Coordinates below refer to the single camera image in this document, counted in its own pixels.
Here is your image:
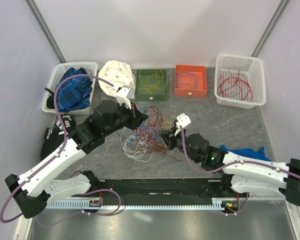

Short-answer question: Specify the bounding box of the multicolour wire pile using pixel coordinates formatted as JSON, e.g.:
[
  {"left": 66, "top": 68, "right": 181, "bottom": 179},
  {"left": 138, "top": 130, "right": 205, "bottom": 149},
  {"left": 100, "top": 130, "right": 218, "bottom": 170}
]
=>
[{"left": 119, "top": 105, "right": 183, "bottom": 163}]

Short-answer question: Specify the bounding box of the cream white cloth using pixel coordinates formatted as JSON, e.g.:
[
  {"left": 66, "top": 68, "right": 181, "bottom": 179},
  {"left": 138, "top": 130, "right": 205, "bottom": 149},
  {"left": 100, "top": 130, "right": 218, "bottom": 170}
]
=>
[{"left": 98, "top": 60, "right": 136, "bottom": 100}]

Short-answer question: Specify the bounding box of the black cloth in basket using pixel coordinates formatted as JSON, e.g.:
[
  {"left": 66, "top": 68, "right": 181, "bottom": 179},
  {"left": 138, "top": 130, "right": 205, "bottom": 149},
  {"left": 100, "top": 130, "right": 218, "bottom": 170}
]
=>
[{"left": 44, "top": 87, "right": 55, "bottom": 110}]

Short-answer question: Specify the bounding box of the red wire in basket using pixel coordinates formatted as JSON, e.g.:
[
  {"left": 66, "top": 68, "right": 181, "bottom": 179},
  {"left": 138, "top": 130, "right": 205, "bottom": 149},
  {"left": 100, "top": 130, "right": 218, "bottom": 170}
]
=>
[{"left": 216, "top": 56, "right": 254, "bottom": 103}]

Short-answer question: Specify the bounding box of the light blue cable duct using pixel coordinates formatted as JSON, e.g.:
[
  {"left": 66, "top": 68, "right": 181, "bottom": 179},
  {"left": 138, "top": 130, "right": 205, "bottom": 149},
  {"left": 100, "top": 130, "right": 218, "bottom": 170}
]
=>
[{"left": 46, "top": 197, "right": 226, "bottom": 211}]

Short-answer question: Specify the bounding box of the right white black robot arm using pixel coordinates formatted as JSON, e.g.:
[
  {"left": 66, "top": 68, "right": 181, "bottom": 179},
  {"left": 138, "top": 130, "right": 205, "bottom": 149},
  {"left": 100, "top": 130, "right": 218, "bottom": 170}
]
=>
[{"left": 159, "top": 127, "right": 300, "bottom": 207}]

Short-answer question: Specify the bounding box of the black printed t-shirt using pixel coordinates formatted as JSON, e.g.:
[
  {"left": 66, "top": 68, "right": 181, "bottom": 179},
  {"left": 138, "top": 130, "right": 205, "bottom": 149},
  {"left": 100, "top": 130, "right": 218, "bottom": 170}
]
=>
[{"left": 40, "top": 114, "right": 76, "bottom": 161}]

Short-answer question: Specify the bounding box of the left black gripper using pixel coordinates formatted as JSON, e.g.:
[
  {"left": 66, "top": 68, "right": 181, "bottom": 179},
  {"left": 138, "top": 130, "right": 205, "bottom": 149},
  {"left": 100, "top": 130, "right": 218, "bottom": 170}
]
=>
[{"left": 103, "top": 99, "right": 148, "bottom": 136}]

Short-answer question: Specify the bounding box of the green drawer box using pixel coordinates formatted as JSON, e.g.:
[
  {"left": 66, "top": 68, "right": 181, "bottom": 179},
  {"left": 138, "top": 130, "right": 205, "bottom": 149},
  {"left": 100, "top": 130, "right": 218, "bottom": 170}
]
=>
[{"left": 134, "top": 68, "right": 169, "bottom": 102}]

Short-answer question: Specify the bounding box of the right white plastic basket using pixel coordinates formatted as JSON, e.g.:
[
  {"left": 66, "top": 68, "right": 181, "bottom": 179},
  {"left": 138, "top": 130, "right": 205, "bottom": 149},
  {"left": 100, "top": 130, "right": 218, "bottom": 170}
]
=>
[{"left": 214, "top": 53, "right": 266, "bottom": 110}]

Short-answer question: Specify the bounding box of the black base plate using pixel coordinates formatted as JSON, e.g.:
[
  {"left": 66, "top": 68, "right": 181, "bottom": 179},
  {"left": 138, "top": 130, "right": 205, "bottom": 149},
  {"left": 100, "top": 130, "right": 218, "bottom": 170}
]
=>
[{"left": 71, "top": 177, "right": 248, "bottom": 201}]

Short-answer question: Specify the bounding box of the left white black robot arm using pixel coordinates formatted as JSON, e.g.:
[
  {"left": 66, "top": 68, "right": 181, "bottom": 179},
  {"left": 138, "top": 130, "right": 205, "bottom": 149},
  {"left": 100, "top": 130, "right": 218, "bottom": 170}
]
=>
[{"left": 5, "top": 100, "right": 148, "bottom": 219}]

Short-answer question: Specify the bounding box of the blue wire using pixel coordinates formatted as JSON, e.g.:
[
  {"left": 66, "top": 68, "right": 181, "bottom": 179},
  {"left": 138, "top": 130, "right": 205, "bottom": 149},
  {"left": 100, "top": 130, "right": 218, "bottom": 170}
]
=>
[{"left": 176, "top": 71, "right": 200, "bottom": 89}]

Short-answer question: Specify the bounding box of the yellow wire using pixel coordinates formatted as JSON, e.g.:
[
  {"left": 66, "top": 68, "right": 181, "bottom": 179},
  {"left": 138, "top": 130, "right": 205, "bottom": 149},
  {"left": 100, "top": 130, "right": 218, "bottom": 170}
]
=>
[{"left": 136, "top": 68, "right": 170, "bottom": 95}]

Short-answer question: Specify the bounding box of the white plastic basket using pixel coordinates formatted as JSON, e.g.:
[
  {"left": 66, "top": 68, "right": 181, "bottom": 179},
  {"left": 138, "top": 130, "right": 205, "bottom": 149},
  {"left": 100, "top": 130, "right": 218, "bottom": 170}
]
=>
[
  {"left": 41, "top": 61, "right": 98, "bottom": 115},
  {"left": 214, "top": 53, "right": 266, "bottom": 110}
]

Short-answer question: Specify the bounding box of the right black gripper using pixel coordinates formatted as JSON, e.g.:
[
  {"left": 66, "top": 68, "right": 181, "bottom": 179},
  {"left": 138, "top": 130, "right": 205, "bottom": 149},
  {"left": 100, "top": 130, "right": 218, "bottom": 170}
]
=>
[{"left": 159, "top": 125, "right": 200, "bottom": 163}]

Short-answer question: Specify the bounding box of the orange drawer box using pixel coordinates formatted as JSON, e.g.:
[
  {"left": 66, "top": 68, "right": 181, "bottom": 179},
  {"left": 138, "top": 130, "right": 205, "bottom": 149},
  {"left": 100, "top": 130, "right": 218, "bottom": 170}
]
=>
[{"left": 174, "top": 64, "right": 208, "bottom": 98}]

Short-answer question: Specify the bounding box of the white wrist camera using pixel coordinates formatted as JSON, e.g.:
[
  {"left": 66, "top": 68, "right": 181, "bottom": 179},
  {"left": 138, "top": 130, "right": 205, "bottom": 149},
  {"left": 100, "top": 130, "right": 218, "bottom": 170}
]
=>
[
  {"left": 115, "top": 85, "right": 134, "bottom": 110},
  {"left": 174, "top": 113, "right": 192, "bottom": 136}
]

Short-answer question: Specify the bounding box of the left white plastic basket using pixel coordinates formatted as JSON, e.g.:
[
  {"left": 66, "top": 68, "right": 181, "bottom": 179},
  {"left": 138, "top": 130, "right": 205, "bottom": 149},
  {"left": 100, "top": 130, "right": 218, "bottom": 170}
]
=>
[{"left": 41, "top": 61, "right": 98, "bottom": 115}]

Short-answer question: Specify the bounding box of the blue plaid cloth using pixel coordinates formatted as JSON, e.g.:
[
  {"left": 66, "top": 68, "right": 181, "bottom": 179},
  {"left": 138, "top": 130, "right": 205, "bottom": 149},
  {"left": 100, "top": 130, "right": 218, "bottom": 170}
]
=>
[{"left": 56, "top": 76, "right": 93, "bottom": 113}]

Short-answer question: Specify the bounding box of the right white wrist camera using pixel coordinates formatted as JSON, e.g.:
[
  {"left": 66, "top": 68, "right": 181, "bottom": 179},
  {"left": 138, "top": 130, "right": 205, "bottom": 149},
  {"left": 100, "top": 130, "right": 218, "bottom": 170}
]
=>
[{"left": 174, "top": 113, "right": 192, "bottom": 136}]

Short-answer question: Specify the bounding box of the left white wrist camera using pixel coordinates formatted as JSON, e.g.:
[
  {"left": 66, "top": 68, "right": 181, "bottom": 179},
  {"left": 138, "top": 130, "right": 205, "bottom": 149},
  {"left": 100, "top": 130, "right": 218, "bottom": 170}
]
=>
[{"left": 115, "top": 85, "right": 134, "bottom": 110}]

